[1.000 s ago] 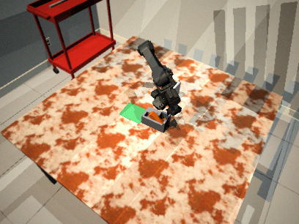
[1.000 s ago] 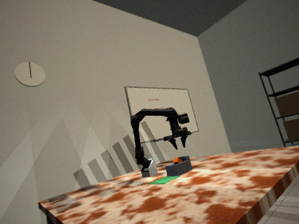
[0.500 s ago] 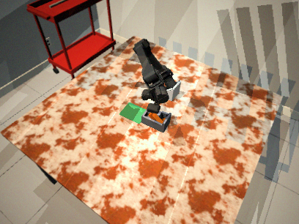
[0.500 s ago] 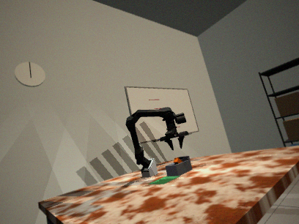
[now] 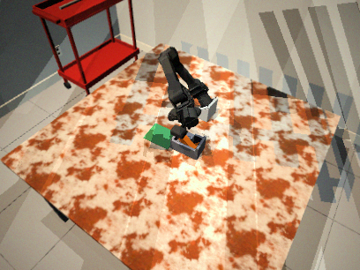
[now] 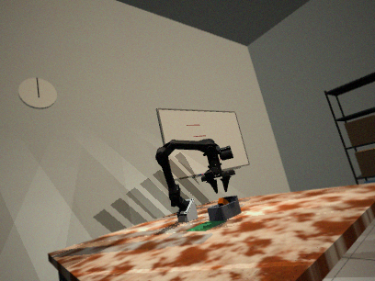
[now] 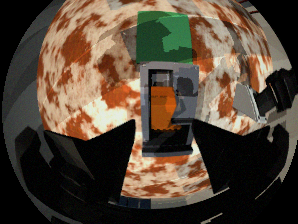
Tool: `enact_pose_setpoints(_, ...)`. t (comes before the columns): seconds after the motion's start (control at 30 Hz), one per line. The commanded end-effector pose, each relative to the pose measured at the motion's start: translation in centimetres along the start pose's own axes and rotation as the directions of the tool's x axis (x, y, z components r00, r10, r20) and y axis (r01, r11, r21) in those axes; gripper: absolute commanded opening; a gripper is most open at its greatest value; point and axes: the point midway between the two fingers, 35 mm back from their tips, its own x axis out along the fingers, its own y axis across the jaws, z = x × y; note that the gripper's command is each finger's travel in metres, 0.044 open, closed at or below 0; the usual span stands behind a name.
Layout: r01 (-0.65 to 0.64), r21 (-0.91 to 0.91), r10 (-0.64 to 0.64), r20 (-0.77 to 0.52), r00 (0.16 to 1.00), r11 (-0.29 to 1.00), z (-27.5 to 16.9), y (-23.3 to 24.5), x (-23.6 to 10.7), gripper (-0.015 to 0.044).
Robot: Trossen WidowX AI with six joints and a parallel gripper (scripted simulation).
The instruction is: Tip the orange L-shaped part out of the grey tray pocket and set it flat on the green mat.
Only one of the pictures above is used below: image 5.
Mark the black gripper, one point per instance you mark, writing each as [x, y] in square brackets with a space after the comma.
[181, 131]

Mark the orange l-shaped part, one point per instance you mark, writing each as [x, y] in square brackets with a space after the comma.
[188, 142]

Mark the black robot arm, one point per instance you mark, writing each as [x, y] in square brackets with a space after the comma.
[171, 66]

